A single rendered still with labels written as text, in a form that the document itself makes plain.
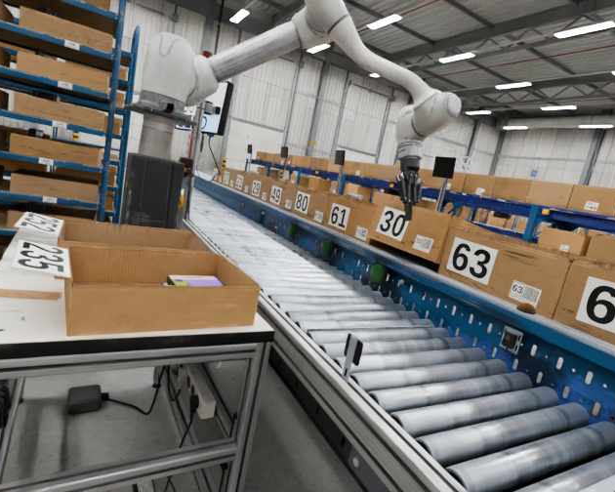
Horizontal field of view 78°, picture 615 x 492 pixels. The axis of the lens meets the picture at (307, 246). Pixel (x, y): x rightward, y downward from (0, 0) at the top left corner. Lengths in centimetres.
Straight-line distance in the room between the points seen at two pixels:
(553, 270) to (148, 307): 98
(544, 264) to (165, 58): 133
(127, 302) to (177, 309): 10
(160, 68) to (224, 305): 91
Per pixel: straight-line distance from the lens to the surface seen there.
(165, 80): 150
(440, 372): 97
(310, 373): 87
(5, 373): 86
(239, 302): 89
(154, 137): 151
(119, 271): 109
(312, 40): 174
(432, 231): 140
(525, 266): 120
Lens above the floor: 112
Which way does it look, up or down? 10 degrees down
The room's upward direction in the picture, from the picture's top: 11 degrees clockwise
